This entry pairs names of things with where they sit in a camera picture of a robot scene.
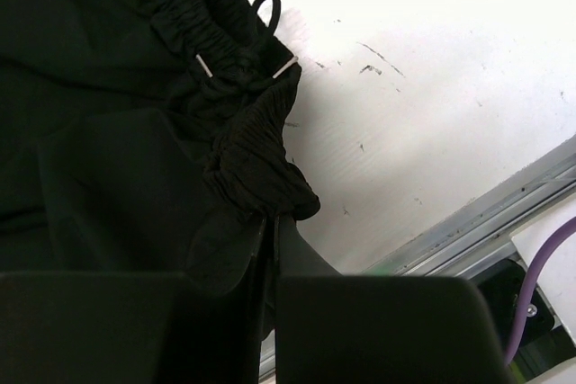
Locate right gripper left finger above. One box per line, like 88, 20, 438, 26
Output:
1, 219, 269, 383

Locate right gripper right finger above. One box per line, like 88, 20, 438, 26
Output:
274, 216, 512, 383

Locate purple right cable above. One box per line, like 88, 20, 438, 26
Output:
503, 215, 576, 365

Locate black trousers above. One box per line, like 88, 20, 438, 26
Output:
1, 0, 320, 290

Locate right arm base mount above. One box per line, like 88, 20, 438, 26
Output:
474, 230, 576, 371

